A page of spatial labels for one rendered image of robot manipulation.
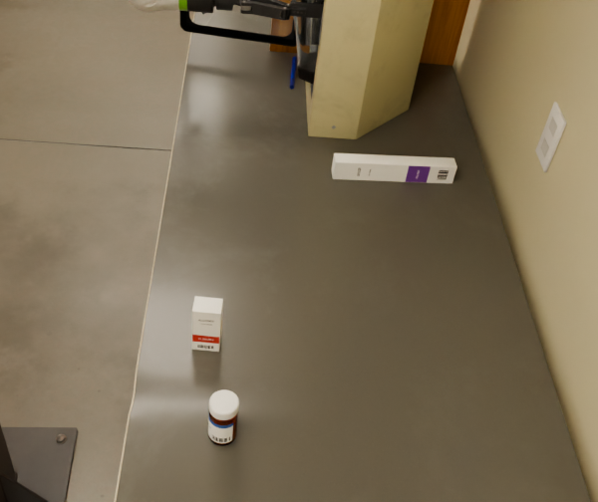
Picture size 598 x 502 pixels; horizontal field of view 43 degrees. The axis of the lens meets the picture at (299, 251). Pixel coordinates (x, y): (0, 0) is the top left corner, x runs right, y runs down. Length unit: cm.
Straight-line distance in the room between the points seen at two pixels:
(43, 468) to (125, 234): 97
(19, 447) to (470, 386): 140
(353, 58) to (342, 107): 12
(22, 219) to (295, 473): 201
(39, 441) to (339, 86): 131
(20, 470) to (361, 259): 122
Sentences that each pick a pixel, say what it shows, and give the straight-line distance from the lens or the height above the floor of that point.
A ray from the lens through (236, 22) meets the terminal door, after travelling 199.
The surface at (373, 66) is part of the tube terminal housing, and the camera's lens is 169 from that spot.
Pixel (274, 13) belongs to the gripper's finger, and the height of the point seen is 120.
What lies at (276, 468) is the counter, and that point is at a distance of 118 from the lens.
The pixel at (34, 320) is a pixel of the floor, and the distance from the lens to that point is 263.
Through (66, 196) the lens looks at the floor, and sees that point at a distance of 306.
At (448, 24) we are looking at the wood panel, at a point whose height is 105.
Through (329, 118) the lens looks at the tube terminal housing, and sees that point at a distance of 174.
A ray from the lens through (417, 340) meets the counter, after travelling 136.
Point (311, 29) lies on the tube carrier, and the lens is 173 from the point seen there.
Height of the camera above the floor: 195
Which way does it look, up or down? 44 degrees down
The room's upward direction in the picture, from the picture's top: 8 degrees clockwise
